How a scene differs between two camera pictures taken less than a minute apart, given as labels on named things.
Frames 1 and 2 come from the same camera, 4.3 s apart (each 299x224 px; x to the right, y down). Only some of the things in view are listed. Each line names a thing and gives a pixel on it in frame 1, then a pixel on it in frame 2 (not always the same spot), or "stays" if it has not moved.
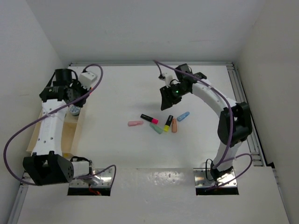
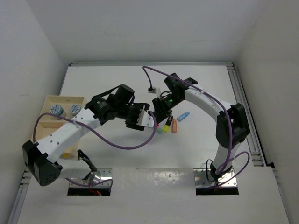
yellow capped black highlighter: x=168 y=123 stays
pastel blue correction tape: x=181 y=116 stays
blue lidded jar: x=74 y=110 stays
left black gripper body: x=78 y=91 → x=133 y=114
